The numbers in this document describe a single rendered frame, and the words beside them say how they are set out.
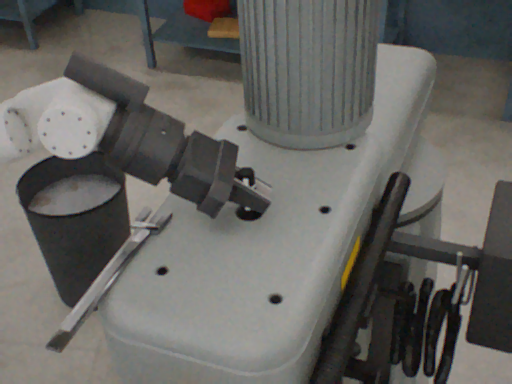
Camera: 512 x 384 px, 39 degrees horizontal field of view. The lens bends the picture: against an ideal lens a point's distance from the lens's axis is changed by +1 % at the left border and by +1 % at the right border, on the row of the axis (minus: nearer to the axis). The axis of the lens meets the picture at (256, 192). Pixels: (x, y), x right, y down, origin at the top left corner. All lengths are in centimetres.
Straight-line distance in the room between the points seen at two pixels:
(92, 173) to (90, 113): 265
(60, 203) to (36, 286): 55
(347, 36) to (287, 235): 28
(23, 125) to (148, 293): 26
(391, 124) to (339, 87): 37
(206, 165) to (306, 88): 20
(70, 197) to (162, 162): 252
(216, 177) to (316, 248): 15
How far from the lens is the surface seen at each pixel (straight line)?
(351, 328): 91
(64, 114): 83
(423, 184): 154
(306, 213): 93
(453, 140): 452
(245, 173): 89
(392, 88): 146
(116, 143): 85
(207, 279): 85
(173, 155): 85
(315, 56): 97
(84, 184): 342
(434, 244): 128
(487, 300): 121
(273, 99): 102
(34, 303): 364
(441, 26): 539
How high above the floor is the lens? 249
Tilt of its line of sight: 38 degrees down
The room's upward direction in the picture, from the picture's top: 3 degrees counter-clockwise
